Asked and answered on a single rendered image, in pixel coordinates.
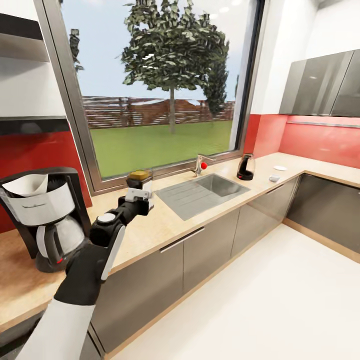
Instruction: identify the coffee cup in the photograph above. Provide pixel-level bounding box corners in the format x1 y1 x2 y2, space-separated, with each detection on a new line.
269 174 281 182

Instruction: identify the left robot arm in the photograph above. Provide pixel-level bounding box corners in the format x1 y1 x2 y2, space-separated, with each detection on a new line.
15 187 155 360

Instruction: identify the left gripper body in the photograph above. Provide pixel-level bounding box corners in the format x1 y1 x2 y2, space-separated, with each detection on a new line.
118 196 150 220

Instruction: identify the bottle of coffee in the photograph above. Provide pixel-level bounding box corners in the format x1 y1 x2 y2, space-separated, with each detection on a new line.
126 169 155 214

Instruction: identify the electric kettle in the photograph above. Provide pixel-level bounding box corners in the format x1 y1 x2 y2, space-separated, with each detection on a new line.
236 153 256 181

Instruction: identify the paper coffee filter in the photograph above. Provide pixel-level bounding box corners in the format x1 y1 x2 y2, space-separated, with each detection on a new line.
3 174 48 197

